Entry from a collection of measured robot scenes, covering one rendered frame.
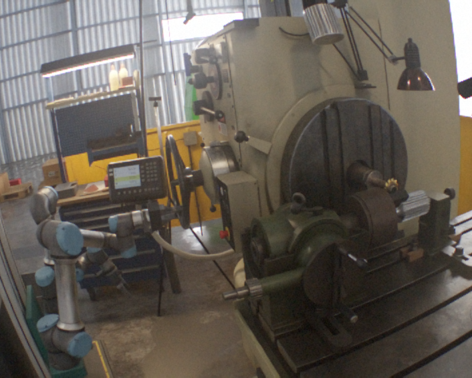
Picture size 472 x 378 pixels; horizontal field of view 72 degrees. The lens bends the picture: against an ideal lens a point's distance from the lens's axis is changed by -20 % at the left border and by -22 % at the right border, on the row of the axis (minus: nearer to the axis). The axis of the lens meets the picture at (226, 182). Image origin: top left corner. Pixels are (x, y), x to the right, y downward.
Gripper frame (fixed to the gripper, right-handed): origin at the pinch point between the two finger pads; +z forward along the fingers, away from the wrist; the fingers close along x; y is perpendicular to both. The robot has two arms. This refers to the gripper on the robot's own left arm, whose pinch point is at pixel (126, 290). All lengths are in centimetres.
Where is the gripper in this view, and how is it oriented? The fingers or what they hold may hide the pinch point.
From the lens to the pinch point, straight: 213.1
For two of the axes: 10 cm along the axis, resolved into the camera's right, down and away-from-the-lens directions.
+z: 5.2, 8.1, 2.5
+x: -3.1, -0.9, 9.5
